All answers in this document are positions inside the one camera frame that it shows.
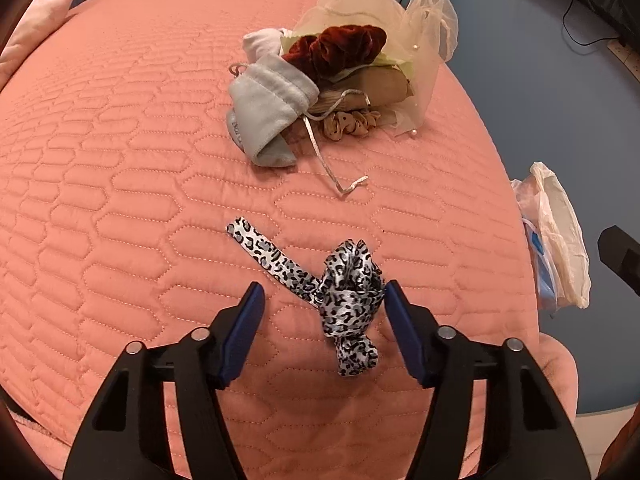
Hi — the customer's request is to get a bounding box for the black power cable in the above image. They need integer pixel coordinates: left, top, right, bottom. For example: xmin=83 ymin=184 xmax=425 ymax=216
xmin=562 ymin=0 xmax=622 ymax=56

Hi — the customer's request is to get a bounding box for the leopard print satin scrunchie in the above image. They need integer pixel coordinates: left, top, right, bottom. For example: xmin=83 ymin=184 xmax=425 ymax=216
xmin=226 ymin=217 xmax=385 ymax=377

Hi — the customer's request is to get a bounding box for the grey drawstring pouch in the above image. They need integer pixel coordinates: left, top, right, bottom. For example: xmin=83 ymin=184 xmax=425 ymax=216
xmin=227 ymin=54 xmax=371 ymax=196

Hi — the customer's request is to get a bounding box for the dark red velvet scrunchie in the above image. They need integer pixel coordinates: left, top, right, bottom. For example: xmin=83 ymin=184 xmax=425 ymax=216
xmin=282 ymin=25 xmax=387 ymax=82

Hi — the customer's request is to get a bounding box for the beige fabric pouch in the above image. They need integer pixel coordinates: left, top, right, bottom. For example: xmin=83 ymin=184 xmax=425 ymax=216
xmin=309 ymin=66 xmax=413 ymax=115

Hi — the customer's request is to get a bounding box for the wall socket panel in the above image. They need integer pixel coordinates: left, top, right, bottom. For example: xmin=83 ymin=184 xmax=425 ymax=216
xmin=608 ymin=39 xmax=640 ymax=81

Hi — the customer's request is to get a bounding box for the pink quilted bed mattress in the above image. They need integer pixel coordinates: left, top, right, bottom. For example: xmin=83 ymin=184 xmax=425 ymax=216
xmin=1 ymin=0 xmax=578 ymax=479

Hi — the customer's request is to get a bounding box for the pink pillow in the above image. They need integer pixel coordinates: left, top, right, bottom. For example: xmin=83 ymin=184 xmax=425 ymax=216
xmin=0 ymin=0 xmax=73 ymax=89

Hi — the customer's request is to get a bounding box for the white sock under tulle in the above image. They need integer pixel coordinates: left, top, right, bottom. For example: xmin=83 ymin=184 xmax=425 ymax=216
xmin=242 ymin=28 xmax=286 ymax=68

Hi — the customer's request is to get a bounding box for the cream tulle bow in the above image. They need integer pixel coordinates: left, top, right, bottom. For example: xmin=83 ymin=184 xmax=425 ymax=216
xmin=281 ymin=0 xmax=459 ymax=133

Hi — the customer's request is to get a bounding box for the beige scrunchie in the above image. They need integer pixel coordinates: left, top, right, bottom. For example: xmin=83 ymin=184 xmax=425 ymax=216
xmin=320 ymin=110 xmax=381 ymax=142

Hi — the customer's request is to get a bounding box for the white lined trash bin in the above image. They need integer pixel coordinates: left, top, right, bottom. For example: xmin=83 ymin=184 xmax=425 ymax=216
xmin=511 ymin=162 xmax=591 ymax=312

